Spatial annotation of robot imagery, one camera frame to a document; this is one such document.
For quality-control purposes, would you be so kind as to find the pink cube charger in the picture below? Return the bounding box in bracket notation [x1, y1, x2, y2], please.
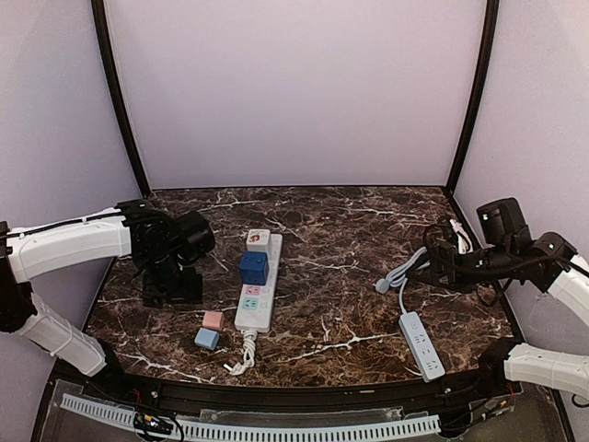
[202, 311, 225, 332]

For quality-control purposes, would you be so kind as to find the light blue cube charger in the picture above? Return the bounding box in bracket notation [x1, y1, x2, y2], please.
[194, 328, 220, 350]

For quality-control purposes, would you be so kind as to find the blue cube socket adapter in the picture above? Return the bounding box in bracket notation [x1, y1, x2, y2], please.
[238, 251, 270, 285]

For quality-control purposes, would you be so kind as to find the white cube socket adapter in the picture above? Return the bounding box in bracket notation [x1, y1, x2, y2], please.
[246, 228, 271, 254]

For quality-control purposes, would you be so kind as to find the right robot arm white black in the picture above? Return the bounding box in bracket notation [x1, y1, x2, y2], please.
[407, 197, 588, 398]

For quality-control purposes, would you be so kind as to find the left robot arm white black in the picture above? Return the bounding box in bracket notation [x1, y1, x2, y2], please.
[1, 200, 215, 378]

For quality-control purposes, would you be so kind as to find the grey-blue small power strip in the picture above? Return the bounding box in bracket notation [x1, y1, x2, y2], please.
[375, 247, 445, 383]

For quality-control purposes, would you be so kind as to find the white multicolour power strip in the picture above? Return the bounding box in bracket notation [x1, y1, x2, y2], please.
[234, 233, 283, 333]

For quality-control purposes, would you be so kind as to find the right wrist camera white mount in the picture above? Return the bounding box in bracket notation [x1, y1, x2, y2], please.
[449, 218, 474, 254]

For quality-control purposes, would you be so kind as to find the white coiled power strip cable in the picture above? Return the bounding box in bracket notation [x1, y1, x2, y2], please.
[222, 329, 259, 375]

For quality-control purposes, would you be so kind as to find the black front table rail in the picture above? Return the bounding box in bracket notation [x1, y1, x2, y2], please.
[54, 367, 521, 420]

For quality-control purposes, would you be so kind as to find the white slotted cable duct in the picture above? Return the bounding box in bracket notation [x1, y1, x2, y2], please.
[60, 393, 441, 442]

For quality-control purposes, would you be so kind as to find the right black frame post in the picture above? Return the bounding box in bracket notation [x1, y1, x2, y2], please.
[445, 0, 500, 195]

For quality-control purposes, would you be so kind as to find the black frame post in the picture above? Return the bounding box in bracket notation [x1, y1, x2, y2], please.
[445, 0, 500, 195]
[90, 0, 151, 198]

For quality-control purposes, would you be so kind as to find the left black frame post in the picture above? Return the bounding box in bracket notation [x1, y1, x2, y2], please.
[90, 0, 151, 198]

